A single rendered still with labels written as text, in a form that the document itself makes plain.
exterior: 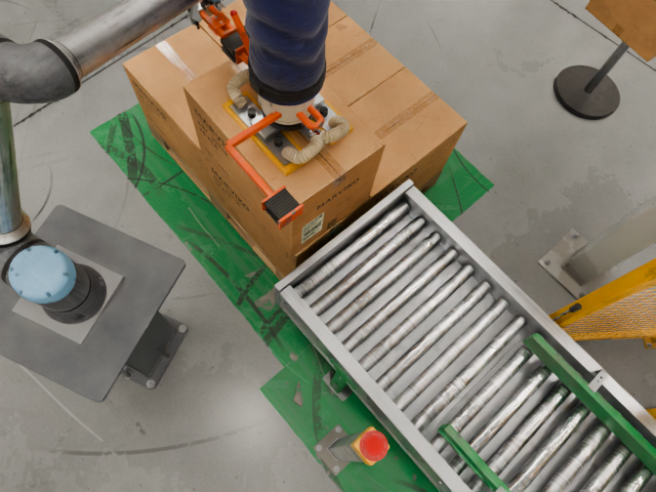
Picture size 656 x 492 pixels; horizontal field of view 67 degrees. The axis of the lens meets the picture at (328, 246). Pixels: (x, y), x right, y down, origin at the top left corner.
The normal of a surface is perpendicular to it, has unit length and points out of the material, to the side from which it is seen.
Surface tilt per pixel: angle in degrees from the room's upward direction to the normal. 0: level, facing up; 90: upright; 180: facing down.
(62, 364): 0
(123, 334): 0
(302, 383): 0
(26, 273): 10
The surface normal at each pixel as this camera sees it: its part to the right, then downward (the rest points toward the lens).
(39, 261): 0.19, -0.26
